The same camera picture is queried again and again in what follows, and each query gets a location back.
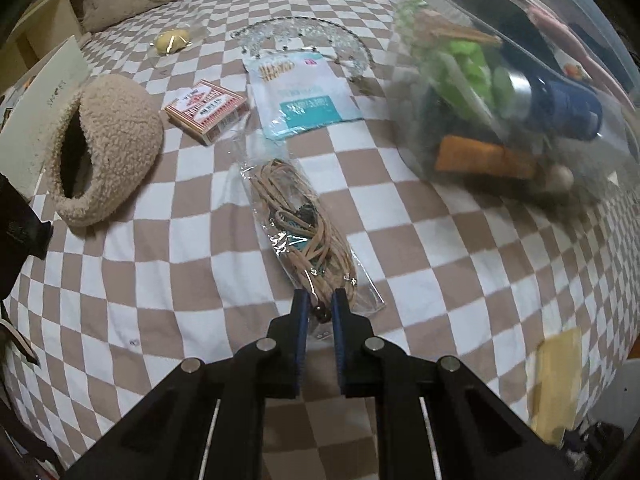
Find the red playing card box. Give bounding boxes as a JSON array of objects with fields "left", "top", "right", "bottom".
[{"left": 164, "top": 79, "right": 248, "bottom": 145}]

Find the beige egg shaped ball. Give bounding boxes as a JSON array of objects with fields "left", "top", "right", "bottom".
[{"left": 544, "top": 164, "right": 575, "bottom": 194}]

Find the dark blue spray can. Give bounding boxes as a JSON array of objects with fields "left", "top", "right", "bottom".
[{"left": 492, "top": 67, "right": 603, "bottom": 142}]

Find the green patterned packet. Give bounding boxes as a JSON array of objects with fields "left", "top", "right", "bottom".
[{"left": 395, "top": 0, "right": 502, "bottom": 127}]

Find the clear beaded tiara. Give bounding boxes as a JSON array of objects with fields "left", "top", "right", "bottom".
[{"left": 231, "top": 16, "right": 374, "bottom": 80}]

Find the yellow translucent plastic piece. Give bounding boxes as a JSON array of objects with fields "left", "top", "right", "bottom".
[{"left": 532, "top": 327, "right": 582, "bottom": 446}]

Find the checkered bed sheet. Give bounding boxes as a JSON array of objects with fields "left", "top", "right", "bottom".
[{"left": 3, "top": 0, "right": 639, "bottom": 464}]

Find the orange rectangular sponge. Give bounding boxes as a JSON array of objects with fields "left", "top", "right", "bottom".
[{"left": 435, "top": 136, "right": 537, "bottom": 180}]

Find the small yellow item in bag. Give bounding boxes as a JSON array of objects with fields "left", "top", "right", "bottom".
[{"left": 153, "top": 28, "right": 191, "bottom": 56}]

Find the clear plastic storage bin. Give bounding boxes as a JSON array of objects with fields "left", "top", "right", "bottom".
[{"left": 387, "top": 0, "right": 639, "bottom": 206}]

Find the wooden bedside shelf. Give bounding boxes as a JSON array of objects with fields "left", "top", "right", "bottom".
[{"left": 1, "top": 0, "right": 91, "bottom": 91}]

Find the teal white sachet packet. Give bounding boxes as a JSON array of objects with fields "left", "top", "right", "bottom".
[{"left": 244, "top": 51, "right": 362, "bottom": 141}]

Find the brown cord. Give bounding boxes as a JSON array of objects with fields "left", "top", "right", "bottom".
[{"left": 234, "top": 156, "right": 388, "bottom": 323}]

